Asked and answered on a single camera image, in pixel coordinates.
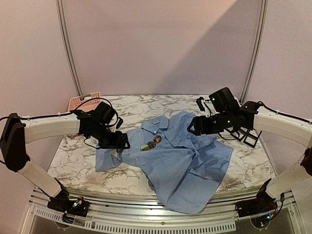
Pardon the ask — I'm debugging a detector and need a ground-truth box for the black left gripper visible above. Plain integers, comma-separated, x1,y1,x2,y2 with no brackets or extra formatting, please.
88,123,130,149

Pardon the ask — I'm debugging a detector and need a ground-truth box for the blue shirt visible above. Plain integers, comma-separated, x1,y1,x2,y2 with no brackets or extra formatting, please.
96,111,233,214

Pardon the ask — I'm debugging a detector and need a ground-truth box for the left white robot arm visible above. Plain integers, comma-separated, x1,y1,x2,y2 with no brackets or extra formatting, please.
0,102,130,212

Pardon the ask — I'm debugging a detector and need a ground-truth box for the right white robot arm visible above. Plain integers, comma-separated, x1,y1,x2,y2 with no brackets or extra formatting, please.
188,87,312,213

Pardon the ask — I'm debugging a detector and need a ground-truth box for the round brooch dark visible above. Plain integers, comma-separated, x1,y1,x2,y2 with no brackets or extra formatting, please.
147,141,157,149

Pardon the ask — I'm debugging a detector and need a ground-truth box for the pink plastic basket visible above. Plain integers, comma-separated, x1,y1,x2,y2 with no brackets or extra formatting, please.
67,92,100,112

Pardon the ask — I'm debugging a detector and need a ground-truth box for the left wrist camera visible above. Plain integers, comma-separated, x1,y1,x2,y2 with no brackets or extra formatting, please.
115,117,123,129

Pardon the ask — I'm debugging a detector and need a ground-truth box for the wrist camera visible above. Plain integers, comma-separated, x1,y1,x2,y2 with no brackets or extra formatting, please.
196,97,212,117
115,117,123,129

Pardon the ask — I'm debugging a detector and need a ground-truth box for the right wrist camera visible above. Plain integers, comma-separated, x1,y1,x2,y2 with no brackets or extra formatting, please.
196,97,212,117

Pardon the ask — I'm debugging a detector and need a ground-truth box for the black frame box right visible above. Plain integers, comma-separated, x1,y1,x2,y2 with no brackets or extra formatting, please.
243,130,262,148

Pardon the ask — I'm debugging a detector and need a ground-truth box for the aluminium front rail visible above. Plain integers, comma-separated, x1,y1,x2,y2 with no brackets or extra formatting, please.
21,189,305,234

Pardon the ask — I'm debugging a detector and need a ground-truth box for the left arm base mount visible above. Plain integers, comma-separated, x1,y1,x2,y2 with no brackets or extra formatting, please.
47,190,90,217

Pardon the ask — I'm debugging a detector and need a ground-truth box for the right aluminium post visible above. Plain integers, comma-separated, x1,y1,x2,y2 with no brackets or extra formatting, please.
239,0,268,103

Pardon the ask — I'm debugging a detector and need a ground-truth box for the aluminium post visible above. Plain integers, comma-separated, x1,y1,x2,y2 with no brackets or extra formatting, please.
239,0,268,103
56,0,83,96

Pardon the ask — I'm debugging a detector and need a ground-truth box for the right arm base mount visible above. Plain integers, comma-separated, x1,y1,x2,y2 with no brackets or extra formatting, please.
235,191,285,220

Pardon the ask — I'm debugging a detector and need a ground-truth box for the left aluminium post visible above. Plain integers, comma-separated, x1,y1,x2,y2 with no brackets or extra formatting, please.
56,0,83,96

